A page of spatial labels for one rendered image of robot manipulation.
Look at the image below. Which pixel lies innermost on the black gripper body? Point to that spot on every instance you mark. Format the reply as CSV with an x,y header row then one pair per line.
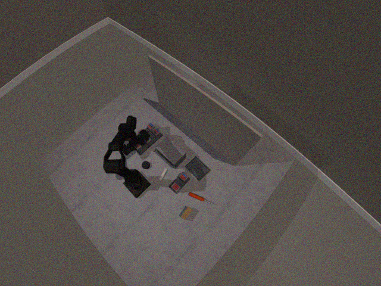
x,y
139,138

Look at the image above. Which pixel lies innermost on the red-handled screwdriver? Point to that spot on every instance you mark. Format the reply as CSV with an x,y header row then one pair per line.
x,y
198,197

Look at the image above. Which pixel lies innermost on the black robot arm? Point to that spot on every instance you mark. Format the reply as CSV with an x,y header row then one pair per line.
x,y
125,133

